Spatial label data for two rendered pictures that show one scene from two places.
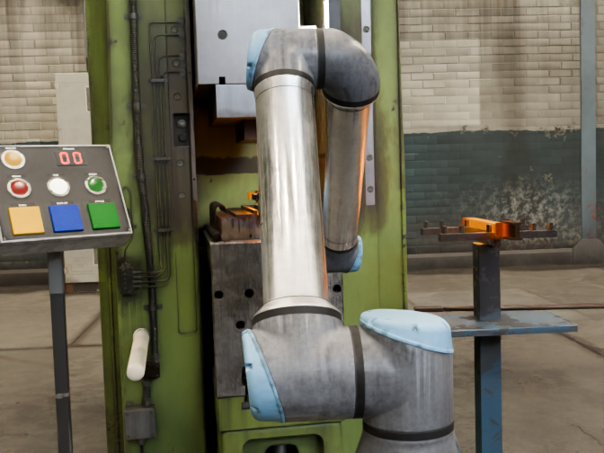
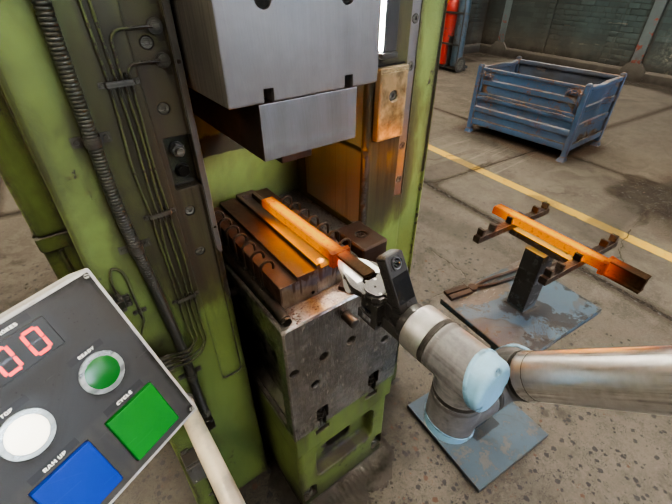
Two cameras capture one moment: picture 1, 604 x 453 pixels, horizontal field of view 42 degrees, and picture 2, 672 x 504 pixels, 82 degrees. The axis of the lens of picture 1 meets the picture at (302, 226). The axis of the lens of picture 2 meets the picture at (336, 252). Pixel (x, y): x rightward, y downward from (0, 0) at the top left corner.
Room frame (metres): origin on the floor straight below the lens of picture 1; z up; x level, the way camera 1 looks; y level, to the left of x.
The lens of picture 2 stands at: (1.67, 0.42, 1.54)
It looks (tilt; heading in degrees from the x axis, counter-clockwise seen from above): 36 degrees down; 332
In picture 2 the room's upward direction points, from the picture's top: straight up
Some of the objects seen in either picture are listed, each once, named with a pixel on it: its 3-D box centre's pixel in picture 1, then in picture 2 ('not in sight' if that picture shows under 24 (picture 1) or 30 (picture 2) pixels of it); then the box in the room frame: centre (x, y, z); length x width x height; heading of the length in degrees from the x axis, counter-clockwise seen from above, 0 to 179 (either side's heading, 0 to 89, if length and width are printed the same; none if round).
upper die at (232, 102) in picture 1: (244, 106); (256, 97); (2.50, 0.17, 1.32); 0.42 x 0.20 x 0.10; 9
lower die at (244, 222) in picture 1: (248, 220); (273, 238); (2.50, 0.17, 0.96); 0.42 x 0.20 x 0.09; 9
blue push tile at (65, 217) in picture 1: (66, 218); (78, 485); (2.02, 0.61, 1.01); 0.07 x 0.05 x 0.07; 124
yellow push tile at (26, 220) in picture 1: (25, 221); not in sight; (1.96, 0.69, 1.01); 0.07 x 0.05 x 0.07; 124
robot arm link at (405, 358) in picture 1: (401, 365); not in sight; (1.28, -0.16, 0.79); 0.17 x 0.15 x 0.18; 93
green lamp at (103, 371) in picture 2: (95, 184); (102, 372); (2.11, 0.55, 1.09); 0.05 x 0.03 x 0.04; 99
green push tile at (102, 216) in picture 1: (103, 217); (143, 420); (2.08, 0.52, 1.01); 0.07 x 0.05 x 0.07; 124
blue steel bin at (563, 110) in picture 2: not in sight; (538, 104); (4.46, -3.48, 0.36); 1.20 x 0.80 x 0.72; 10
